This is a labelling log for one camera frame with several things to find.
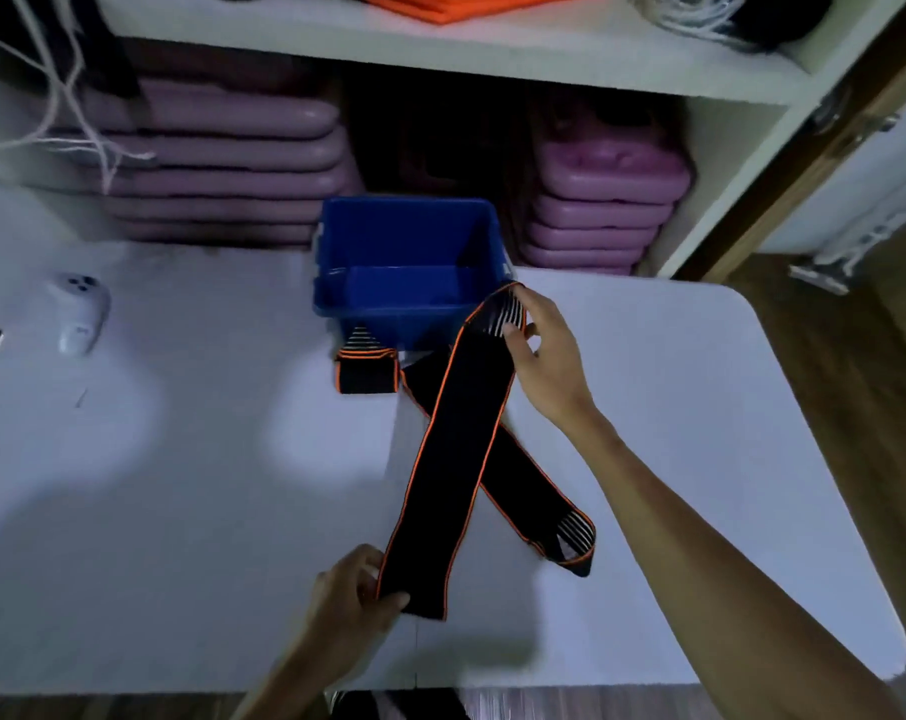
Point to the person's left hand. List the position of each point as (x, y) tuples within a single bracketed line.
[(340, 622)]

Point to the person's right hand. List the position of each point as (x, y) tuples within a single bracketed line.
[(554, 367)]

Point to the person's left thumb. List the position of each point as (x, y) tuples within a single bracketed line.
[(387, 604)]

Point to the person's right thumb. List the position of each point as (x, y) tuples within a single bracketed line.
[(516, 353)]

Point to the person's right forearm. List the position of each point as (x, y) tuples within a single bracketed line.
[(708, 577)]

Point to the person's left forearm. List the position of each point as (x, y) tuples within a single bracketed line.
[(288, 689)]

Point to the blue plastic bin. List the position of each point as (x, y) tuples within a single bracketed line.
[(408, 292)]

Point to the narrow stack of purple pads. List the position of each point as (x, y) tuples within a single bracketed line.
[(603, 209)]

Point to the white shelf unit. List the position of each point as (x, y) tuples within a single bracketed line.
[(498, 56)]

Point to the white metal rack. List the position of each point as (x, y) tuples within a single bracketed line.
[(847, 251)]

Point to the wide stack of purple pads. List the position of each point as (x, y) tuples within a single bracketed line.
[(220, 164)]

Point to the orange folded cloth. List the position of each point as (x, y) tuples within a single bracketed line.
[(453, 3)]

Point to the metal door hinge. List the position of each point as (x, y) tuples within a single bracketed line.
[(835, 108)]

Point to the white handheld device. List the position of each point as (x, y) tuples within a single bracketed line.
[(80, 311)]

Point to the black round item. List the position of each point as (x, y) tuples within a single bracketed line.
[(787, 14)]

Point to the brown wooden door frame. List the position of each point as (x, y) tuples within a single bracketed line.
[(794, 168)]

